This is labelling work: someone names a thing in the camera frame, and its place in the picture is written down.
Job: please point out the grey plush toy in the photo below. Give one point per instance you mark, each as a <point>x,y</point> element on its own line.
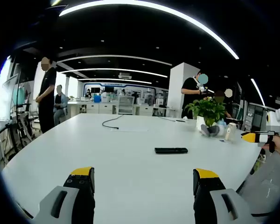
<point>212,130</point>

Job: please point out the black stand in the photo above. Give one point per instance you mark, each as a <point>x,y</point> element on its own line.
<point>21,112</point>

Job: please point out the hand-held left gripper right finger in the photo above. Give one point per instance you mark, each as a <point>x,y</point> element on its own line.
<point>205,203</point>

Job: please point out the black remote control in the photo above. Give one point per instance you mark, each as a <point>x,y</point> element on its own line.
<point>170,150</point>

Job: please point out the white cabinet counter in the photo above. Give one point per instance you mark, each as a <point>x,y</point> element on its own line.
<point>95,108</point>

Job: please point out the black pen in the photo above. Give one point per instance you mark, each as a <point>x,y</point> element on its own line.
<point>180,121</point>

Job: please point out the white office chair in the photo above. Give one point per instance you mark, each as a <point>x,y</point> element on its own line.
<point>126,105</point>

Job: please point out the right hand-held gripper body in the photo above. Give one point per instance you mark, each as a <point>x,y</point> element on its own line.
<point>273,119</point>

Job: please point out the ceiling air conditioner unit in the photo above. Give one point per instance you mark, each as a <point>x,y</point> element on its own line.
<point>125,75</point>

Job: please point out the grey mesh office chair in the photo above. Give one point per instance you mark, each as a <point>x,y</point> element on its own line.
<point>268,182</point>

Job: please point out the green potted plant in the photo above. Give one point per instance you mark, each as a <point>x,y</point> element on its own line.
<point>206,108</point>

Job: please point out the white cup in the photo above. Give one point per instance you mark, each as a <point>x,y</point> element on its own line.
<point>231,131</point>

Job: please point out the ceiling light strip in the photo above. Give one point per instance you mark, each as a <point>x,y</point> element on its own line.
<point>258,92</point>
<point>177,14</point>

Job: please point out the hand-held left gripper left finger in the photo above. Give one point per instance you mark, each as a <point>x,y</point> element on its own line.
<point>81,200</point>

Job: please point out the blue bin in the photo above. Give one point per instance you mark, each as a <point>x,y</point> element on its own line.
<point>97,98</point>

